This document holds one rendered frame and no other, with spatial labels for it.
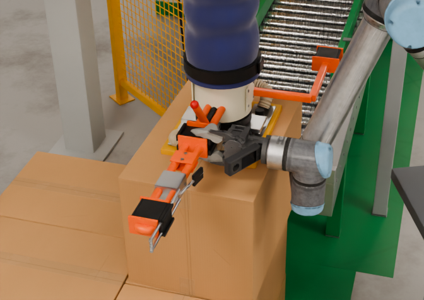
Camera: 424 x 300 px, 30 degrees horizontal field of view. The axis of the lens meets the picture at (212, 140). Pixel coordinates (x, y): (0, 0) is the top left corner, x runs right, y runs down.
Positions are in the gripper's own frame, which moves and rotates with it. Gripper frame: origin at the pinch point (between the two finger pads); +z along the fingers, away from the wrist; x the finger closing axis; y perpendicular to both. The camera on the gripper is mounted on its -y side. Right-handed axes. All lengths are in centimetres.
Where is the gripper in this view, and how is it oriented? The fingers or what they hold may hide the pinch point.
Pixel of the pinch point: (194, 144)
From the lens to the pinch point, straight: 214.1
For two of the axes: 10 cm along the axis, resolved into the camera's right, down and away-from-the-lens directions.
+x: -0.1, -8.4, -5.5
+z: -9.6, -1.5, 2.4
